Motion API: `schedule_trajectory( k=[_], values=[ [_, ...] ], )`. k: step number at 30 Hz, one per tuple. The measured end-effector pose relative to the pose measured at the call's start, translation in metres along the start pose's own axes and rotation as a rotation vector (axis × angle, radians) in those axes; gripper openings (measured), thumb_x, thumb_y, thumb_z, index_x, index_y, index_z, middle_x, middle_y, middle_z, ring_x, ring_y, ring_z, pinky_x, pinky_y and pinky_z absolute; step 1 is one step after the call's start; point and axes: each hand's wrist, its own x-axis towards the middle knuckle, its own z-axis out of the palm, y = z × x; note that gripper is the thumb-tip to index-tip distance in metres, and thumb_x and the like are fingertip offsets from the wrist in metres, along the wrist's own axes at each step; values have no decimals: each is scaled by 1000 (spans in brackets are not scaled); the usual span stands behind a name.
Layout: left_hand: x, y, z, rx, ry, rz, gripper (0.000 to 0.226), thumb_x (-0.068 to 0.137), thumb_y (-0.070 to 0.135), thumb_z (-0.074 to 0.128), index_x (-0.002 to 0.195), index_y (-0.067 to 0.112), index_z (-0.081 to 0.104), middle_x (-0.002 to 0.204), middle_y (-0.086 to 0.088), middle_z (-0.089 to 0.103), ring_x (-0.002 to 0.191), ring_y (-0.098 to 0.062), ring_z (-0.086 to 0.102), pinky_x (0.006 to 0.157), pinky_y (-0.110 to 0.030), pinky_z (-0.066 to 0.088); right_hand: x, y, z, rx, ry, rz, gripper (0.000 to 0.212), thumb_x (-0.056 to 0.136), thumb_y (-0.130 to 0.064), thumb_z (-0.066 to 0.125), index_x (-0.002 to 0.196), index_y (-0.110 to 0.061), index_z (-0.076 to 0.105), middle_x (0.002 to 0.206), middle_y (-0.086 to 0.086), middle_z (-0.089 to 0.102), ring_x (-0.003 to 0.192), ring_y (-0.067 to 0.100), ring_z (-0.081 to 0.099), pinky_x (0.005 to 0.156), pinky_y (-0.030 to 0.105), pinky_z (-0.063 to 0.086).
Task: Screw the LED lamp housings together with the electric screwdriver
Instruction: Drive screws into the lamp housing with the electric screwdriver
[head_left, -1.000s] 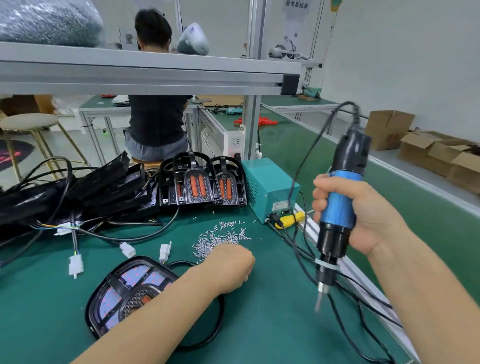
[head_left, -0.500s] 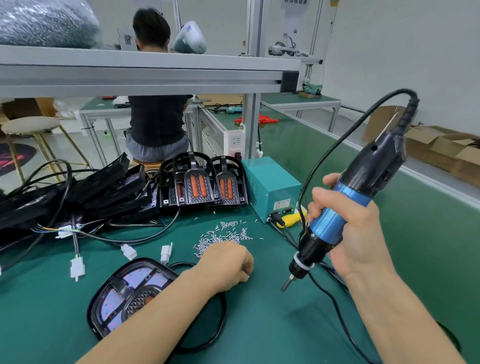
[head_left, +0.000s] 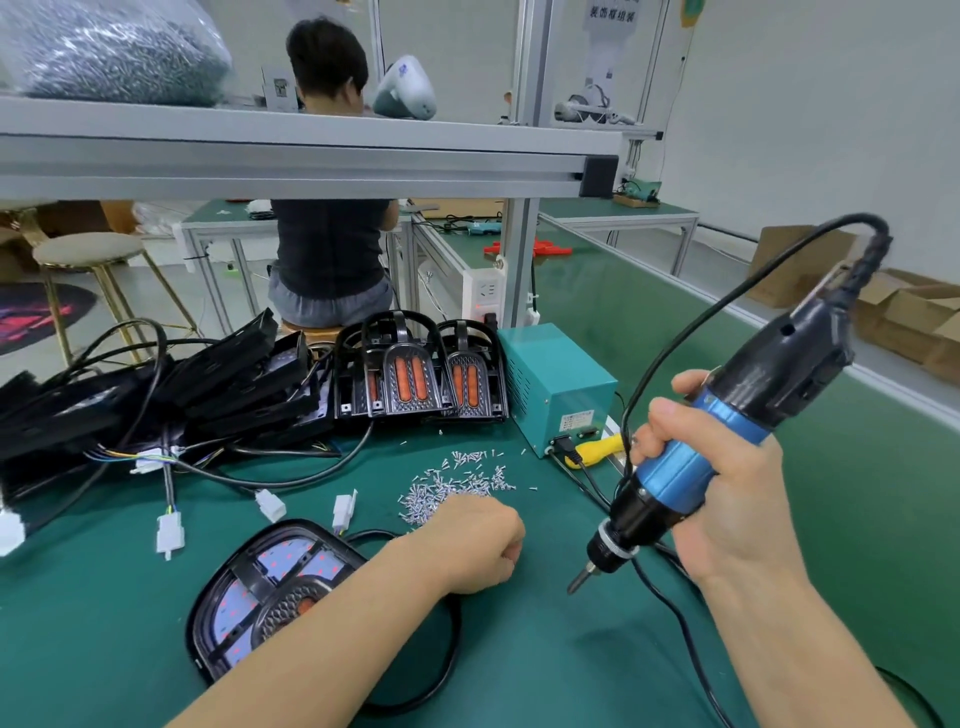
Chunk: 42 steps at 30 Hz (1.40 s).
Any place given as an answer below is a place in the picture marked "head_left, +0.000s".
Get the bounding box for assembled lamp unit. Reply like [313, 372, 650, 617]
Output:
[186, 519, 464, 717]

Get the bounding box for colourful round rug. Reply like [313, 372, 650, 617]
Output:
[0, 282, 99, 357]

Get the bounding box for yellow plug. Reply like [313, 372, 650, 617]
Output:
[562, 432, 629, 470]

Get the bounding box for black cover orange strips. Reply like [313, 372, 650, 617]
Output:
[360, 310, 449, 420]
[438, 318, 512, 420]
[337, 315, 380, 422]

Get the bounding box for person's left hand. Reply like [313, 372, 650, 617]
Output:
[405, 492, 527, 597]

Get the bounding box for white power strip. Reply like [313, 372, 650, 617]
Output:
[460, 267, 507, 324]

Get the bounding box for person's right hand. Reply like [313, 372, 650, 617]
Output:
[630, 370, 812, 594]

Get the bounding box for stack of unassembled lamp housings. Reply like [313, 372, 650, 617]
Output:
[0, 307, 354, 504]

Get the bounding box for white handheld device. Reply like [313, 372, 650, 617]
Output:
[372, 55, 440, 122]

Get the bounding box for person's left forearm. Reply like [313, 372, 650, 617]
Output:
[168, 532, 452, 728]

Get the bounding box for brown cardboard box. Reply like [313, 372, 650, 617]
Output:
[855, 270, 960, 354]
[922, 307, 960, 384]
[747, 225, 842, 309]

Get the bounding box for blue black electric screwdriver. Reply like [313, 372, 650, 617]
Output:
[565, 270, 875, 597]

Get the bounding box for green workbench white legs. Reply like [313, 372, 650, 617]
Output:
[540, 195, 699, 279]

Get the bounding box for round beige stool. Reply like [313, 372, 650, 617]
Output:
[33, 231, 204, 366]

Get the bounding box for red tool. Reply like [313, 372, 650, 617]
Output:
[483, 238, 575, 260]

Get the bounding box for small green workbench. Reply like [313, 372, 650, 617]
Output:
[180, 199, 407, 339]

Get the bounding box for heap of small silver screws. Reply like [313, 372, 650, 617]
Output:
[397, 445, 519, 530]

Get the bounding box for teal power supply box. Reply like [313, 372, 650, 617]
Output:
[499, 322, 620, 458]

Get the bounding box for clear bag of screws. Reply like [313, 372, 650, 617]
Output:
[0, 0, 234, 107]

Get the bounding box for aluminium shelf frame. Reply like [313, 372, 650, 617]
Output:
[0, 0, 662, 324]

